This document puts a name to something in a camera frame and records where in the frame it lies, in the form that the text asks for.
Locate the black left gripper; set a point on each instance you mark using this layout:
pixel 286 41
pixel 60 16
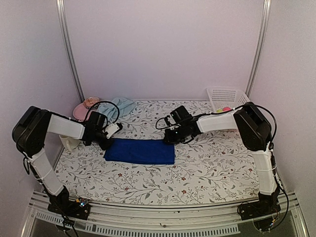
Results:
pixel 104 145

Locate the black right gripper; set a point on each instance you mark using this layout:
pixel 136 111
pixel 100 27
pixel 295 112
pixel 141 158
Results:
pixel 169 138

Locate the dark blue towel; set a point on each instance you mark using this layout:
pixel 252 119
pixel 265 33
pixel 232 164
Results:
pixel 150 152

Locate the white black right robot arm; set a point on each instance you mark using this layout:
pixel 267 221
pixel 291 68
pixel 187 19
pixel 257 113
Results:
pixel 254 129

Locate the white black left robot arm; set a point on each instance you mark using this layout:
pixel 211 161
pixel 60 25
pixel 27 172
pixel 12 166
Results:
pixel 30 132

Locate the light blue towel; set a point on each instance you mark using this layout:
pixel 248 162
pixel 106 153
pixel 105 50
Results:
pixel 116 108

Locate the cream ceramic mug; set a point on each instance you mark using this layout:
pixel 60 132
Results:
pixel 69 143

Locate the pink plate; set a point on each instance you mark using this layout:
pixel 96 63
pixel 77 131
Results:
pixel 80 112

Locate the pink rolled towel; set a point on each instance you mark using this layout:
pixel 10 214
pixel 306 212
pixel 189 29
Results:
pixel 225 109

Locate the floral tablecloth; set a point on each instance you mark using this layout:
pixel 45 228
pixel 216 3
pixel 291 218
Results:
pixel 214 167

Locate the white plastic basket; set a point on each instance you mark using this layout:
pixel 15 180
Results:
pixel 220 98

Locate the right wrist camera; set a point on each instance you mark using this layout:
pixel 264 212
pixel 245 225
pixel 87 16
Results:
pixel 180 114

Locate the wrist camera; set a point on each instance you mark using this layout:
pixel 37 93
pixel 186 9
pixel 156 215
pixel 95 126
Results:
pixel 180 114
pixel 96 121

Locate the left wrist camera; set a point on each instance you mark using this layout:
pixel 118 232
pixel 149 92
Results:
pixel 96 121

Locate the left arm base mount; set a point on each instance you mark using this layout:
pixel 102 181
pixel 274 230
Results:
pixel 69 208

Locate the aluminium front rail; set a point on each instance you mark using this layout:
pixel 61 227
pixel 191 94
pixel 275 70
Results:
pixel 107 219

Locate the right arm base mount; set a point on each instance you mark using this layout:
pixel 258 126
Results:
pixel 249 210

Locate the right aluminium frame post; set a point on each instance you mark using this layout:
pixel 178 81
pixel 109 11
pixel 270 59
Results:
pixel 259 47

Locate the aluminium frame post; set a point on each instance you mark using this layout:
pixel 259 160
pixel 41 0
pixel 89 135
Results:
pixel 259 47
pixel 68 47

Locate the left aluminium frame post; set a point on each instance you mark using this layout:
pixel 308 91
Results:
pixel 68 47

